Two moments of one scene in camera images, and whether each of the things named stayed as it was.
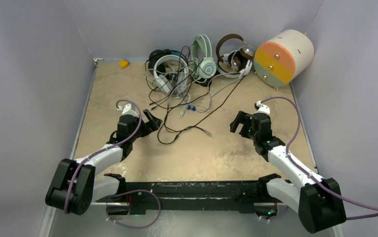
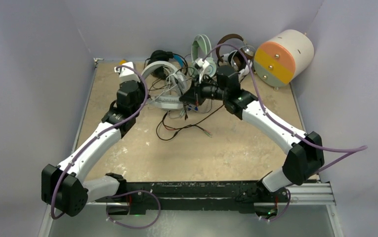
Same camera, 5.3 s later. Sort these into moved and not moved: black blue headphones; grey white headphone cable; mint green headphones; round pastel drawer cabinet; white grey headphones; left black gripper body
Moved: white grey headphones; grey white headphone cable; left black gripper body
Not moved: round pastel drawer cabinet; mint green headphones; black blue headphones
